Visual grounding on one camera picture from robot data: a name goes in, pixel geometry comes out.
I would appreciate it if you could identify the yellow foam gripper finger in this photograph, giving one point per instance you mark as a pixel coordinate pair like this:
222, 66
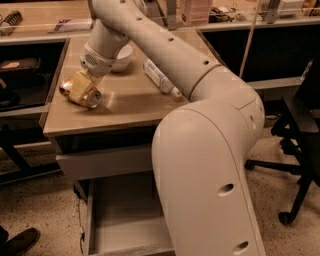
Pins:
81, 85

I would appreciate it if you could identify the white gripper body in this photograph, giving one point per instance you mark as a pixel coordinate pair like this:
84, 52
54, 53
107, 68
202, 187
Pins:
97, 65

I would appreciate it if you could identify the orange soda can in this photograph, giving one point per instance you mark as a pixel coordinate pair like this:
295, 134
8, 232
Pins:
90, 100

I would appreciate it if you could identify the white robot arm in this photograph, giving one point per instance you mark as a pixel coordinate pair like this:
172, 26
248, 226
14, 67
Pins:
198, 150

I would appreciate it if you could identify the grey drawer cabinet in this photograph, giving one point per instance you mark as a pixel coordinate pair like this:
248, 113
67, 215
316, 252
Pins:
114, 138

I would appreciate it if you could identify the open middle drawer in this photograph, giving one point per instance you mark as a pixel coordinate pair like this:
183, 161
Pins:
125, 218

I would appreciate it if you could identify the white bowl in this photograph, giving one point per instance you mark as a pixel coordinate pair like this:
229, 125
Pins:
123, 59

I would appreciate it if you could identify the purple white paper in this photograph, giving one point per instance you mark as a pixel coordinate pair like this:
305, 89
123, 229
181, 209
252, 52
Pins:
70, 25

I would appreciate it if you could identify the clear plastic water bottle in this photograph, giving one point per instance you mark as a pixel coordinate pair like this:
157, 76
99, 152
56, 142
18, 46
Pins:
159, 79

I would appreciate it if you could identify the dark bag on shelf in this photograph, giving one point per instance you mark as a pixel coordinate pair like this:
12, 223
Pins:
17, 67

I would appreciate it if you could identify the black spiral brush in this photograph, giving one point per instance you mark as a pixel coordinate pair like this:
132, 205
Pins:
10, 22

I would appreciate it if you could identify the pink stacked box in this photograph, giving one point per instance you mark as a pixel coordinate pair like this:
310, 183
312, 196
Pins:
195, 12

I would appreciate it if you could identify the white pole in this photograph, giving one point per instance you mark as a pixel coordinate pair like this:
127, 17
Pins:
249, 39

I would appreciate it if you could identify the dark shoe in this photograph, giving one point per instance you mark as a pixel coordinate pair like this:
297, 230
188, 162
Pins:
19, 244

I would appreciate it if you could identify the black office chair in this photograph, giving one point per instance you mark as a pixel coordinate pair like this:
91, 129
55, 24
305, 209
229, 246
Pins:
299, 129

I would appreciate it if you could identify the middle metal bracket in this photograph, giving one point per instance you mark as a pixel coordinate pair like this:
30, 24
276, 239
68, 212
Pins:
171, 14

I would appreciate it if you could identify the metal bracket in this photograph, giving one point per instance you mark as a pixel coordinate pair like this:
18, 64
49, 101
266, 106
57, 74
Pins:
270, 15
171, 14

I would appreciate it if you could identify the right metal bracket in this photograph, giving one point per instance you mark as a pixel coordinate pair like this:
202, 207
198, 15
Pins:
270, 15

